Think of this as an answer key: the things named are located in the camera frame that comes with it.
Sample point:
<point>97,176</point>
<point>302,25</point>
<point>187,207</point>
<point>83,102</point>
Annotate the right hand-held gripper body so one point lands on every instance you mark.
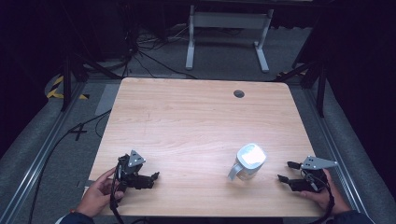
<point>311,174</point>

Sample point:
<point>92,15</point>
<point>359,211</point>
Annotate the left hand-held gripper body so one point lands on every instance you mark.
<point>134,169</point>

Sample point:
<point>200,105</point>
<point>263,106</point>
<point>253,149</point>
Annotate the white plastic pitcher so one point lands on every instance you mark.
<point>249,161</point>

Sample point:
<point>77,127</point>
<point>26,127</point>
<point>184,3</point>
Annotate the person's right hand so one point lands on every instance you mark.
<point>330,196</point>

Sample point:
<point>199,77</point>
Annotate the person's left hand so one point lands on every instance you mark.
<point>97,193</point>

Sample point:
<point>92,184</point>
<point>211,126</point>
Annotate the black metal stand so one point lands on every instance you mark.
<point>320,84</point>
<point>67,81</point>

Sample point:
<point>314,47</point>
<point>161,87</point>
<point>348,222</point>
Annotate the yellow black hazard tape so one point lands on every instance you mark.
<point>56,90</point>

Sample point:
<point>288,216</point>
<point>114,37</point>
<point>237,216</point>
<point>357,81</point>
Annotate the aluminium floor rail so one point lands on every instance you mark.
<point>34,165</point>
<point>336,149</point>

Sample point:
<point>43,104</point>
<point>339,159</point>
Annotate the white metal stand frame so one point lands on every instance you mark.
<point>229,19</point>

